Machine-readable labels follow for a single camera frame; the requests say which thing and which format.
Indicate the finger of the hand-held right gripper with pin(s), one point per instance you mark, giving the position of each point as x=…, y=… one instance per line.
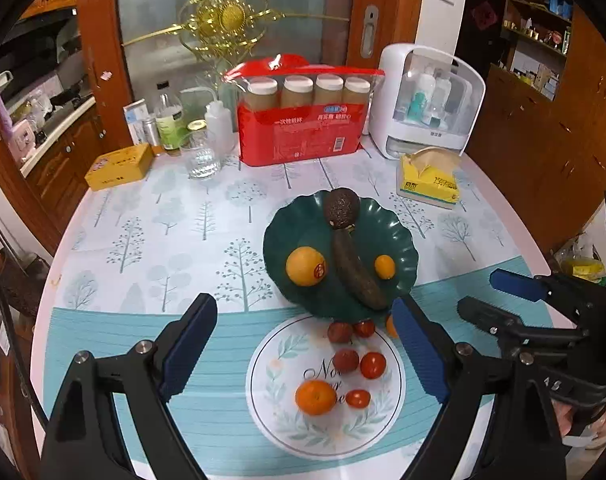
x=488, y=317
x=518, y=285

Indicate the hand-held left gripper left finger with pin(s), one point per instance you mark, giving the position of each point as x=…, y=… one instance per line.
x=183, y=355

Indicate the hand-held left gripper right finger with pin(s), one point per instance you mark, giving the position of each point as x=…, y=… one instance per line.
x=418, y=355

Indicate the small orange mandarin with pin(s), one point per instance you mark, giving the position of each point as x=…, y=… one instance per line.
x=391, y=326

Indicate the red cherry tomato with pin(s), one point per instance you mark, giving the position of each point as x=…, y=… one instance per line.
x=364, y=329
x=373, y=365
x=358, y=399

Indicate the dark red round fruit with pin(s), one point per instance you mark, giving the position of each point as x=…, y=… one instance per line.
x=339, y=332
x=346, y=361

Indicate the dark green scalloped plate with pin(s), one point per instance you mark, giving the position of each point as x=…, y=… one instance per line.
x=293, y=230

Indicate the person's right hand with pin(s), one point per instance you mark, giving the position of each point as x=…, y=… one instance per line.
x=563, y=420

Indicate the yellow plastic bag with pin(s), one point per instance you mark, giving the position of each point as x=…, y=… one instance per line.
x=585, y=265

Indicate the small yellow-orange kumquat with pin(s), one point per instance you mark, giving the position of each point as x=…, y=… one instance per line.
x=384, y=266

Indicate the dark brown banana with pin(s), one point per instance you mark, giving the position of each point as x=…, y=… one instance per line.
x=353, y=270

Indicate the yellow tissue box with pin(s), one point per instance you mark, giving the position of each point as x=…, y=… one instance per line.
x=428, y=190

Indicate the brown wooden cabinet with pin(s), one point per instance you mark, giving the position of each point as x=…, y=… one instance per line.
x=558, y=160

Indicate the large orange with red sticker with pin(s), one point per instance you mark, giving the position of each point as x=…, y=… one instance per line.
x=303, y=265

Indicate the dark avocado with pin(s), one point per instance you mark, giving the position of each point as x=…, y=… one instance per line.
x=342, y=207

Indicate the clear drinking glass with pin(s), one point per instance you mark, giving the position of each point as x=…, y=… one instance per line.
x=200, y=162

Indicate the yellow tin box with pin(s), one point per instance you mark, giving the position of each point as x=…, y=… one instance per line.
x=118, y=167

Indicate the white cosmetic storage box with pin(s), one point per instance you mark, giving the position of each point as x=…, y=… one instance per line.
x=383, y=125

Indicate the small metal can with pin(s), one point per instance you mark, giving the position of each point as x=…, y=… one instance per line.
x=150, y=135

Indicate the green label bottle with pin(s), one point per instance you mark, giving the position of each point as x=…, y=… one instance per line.
x=170, y=130

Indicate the wooden kitchen base cabinet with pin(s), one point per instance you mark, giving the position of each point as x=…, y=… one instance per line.
x=63, y=160

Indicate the small jar with gold lid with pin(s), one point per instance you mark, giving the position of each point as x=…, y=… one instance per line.
x=195, y=126

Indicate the white squeeze bottle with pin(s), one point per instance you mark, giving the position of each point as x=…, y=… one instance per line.
x=218, y=125

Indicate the small white carton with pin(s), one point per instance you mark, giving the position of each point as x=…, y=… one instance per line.
x=134, y=120

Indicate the red bag of paper cups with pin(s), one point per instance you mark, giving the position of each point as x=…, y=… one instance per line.
x=293, y=135

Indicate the red paper decoration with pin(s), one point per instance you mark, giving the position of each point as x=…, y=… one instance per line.
x=480, y=12

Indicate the wooden glass sliding door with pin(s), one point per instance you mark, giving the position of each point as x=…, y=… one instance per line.
x=98, y=60

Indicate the gold door ornament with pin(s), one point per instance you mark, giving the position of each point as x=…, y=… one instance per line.
x=228, y=17

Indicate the black range hood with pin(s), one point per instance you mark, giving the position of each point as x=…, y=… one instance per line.
x=38, y=45

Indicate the wooden wall shelf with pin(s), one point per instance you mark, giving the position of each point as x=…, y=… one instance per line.
x=538, y=35

